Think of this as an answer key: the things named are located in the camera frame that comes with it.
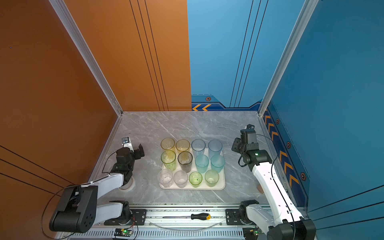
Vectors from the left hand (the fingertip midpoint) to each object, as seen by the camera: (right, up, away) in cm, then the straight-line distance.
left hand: (132, 144), depth 90 cm
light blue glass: (+40, -1, -4) cm, 40 cm away
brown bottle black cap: (+73, -22, -8) cm, 77 cm away
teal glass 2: (+42, -10, -2) cm, 43 cm away
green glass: (+23, -7, -5) cm, 24 cm away
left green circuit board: (+4, -40, -19) cm, 44 cm away
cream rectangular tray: (+37, -15, 0) cm, 39 cm away
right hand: (+60, +3, -10) cm, 61 cm away
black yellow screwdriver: (+41, -33, -17) cm, 55 cm away
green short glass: (+38, -19, -5) cm, 43 cm away
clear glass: (+21, -18, -4) cm, 28 cm away
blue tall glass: (+49, -1, -4) cm, 50 cm away
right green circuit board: (+64, -39, -20) cm, 78 cm away
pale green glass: (+47, -18, -5) cm, 51 cm away
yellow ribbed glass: (+22, +1, -2) cm, 22 cm away
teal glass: (+51, -11, 0) cm, 53 cm away
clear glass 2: (+30, -19, -5) cm, 35 cm away
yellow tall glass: (+31, -1, -3) cm, 31 cm away
